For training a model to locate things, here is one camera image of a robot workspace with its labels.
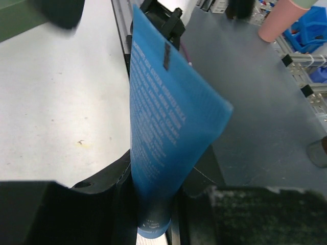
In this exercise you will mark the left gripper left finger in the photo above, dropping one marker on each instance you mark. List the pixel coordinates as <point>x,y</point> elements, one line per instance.
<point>97,210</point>

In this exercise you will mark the blue storage bins background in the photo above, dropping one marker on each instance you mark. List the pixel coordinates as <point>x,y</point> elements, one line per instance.
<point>305,36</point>

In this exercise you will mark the pink cylinder in background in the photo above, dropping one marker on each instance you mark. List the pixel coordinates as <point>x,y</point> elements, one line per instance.
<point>281,17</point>

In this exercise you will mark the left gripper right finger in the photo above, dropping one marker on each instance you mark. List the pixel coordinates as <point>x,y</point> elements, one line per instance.
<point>206,211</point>

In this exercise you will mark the aluminium rail frame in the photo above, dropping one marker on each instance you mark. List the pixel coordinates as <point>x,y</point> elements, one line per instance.
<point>123,11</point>

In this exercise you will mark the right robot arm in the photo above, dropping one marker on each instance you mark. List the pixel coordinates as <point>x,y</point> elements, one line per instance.
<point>65,14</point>

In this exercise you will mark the green bin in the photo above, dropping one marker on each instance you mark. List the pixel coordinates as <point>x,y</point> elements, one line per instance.
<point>17,16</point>

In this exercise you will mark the blue toothpaste tube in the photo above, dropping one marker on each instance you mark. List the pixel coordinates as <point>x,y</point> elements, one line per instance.
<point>174,116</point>

